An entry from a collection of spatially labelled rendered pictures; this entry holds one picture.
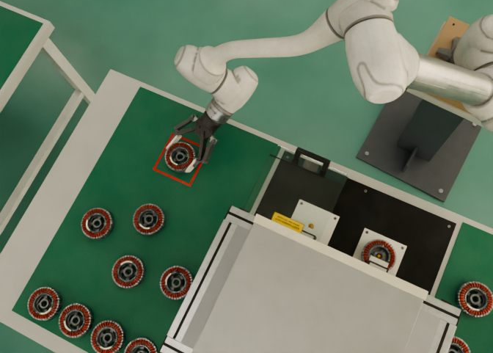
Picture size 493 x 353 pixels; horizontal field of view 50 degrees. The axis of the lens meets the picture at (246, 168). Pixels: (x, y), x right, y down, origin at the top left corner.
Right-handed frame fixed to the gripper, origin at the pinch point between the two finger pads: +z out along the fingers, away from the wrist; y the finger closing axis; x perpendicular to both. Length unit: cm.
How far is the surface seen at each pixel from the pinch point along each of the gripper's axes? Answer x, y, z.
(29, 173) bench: 19, -65, 81
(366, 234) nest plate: 16, 64, -28
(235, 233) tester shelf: -31, 42, -14
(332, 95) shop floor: 111, -6, -36
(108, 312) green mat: -24, 28, 47
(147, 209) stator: -11.3, 8.7, 17.7
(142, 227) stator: -14.1, 12.8, 21.9
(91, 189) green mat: -14.7, -12.4, 29.9
